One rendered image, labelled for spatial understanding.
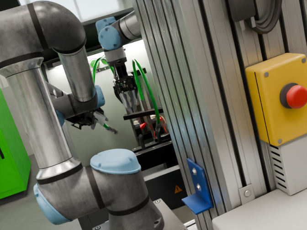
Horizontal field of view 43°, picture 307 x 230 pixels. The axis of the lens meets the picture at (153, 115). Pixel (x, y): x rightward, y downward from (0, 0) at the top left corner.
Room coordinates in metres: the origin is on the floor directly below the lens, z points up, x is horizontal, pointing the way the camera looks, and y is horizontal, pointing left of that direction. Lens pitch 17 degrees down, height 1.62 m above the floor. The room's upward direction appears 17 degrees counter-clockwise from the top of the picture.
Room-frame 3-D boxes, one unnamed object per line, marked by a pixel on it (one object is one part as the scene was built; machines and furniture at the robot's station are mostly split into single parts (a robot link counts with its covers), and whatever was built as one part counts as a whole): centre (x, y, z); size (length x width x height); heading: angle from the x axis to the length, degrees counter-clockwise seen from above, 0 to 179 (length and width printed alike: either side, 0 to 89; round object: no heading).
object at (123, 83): (1.45, 0.07, 1.37); 0.09 x 0.08 x 0.12; 8
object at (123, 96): (1.45, 0.09, 1.26); 0.06 x 0.03 x 0.09; 8
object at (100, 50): (1.94, 0.12, 1.43); 0.54 x 0.03 x 0.02; 98
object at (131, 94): (1.46, 0.05, 1.26); 0.06 x 0.03 x 0.09; 8
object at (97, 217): (1.44, 0.05, 0.87); 0.62 x 0.04 x 0.16; 98
